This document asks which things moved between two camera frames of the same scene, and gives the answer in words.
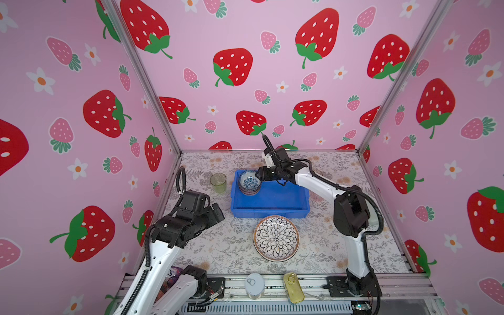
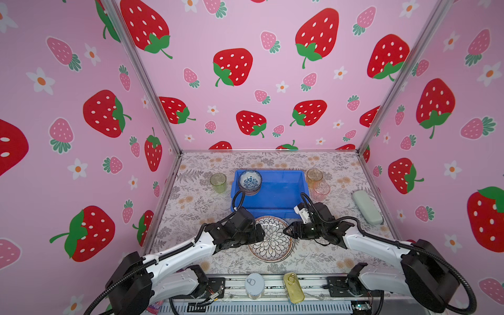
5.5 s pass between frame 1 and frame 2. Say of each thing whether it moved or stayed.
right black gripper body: moved
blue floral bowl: stayed
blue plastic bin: stayed
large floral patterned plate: stayed
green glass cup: stayed
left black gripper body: moved
